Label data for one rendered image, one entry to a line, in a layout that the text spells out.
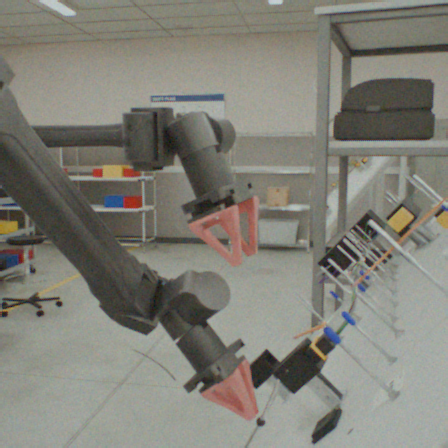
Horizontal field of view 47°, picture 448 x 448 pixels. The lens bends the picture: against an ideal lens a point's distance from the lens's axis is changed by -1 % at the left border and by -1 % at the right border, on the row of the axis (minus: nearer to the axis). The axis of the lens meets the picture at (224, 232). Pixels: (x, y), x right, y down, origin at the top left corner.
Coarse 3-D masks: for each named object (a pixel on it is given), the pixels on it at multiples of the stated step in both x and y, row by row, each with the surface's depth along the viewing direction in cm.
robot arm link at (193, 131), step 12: (180, 120) 66; (192, 120) 66; (204, 120) 67; (168, 132) 68; (180, 132) 67; (192, 132) 66; (204, 132) 67; (180, 144) 67; (192, 144) 66; (204, 144) 67; (216, 144) 68; (180, 156) 68
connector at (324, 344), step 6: (324, 336) 66; (318, 342) 66; (324, 342) 66; (330, 342) 66; (312, 348) 67; (318, 348) 67; (324, 348) 66; (330, 348) 66; (312, 354) 67; (318, 354) 67; (324, 354) 66; (318, 360) 67
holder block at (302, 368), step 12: (300, 348) 67; (288, 360) 68; (300, 360) 67; (312, 360) 67; (324, 360) 69; (276, 372) 69; (288, 372) 68; (300, 372) 68; (312, 372) 67; (288, 384) 69; (300, 384) 68
